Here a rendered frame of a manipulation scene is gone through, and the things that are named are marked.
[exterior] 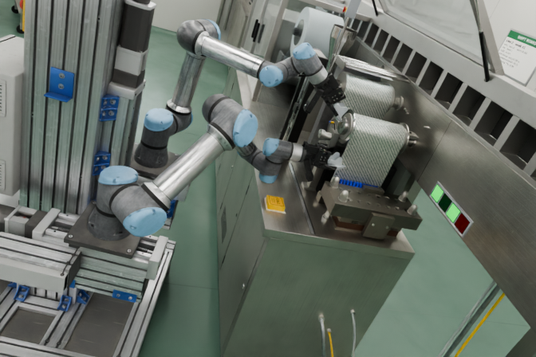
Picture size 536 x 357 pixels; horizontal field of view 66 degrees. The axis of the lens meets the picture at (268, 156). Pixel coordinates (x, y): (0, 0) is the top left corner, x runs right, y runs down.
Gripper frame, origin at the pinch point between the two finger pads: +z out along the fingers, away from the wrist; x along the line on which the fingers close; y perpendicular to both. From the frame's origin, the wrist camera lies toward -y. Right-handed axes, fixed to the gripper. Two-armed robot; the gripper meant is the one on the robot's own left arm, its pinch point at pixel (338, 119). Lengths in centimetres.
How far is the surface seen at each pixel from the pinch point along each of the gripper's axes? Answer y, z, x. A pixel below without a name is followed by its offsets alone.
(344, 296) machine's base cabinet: -38, 59, -33
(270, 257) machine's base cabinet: -51, 18, -33
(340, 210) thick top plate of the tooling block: -18.4, 20.3, -26.8
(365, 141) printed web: 4.6, 11.8, -7.2
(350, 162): -5.4, 17.2, -7.2
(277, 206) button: -39.0, 7.7, -20.3
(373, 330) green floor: -49, 140, 2
